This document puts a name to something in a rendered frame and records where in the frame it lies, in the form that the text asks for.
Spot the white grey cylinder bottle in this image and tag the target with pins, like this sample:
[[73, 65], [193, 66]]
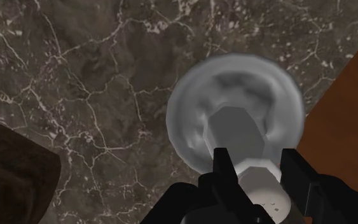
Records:
[[260, 192]]

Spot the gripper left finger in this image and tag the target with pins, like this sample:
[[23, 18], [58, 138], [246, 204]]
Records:
[[222, 186]]

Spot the white round bowl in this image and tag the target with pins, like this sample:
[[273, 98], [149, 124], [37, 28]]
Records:
[[191, 102]]

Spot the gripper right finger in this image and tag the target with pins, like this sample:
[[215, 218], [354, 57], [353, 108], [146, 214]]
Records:
[[299, 183]]

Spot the dark brown rounded block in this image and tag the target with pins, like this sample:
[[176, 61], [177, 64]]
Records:
[[14, 173]]

